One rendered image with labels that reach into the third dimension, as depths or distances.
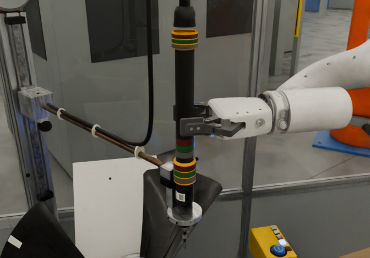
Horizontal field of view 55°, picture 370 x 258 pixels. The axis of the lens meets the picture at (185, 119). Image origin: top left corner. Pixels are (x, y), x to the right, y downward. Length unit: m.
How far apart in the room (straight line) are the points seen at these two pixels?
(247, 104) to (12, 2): 0.78
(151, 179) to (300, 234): 1.13
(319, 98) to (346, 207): 1.33
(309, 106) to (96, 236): 0.73
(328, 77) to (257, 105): 0.21
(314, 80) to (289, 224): 1.17
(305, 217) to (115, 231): 1.05
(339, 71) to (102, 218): 0.76
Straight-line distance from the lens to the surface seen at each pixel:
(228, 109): 0.64
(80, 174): 1.16
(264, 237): 1.31
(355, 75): 0.78
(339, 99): 0.72
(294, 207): 1.83
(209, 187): 0.90
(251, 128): 0.64
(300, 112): 0.68
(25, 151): 1.29
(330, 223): 2.00
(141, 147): 0.78
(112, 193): 1.14
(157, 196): 0.95
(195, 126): 0.61
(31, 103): 1.12
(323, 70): 0.81
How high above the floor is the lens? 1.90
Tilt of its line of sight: 22 degrees down
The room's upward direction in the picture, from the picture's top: straight up
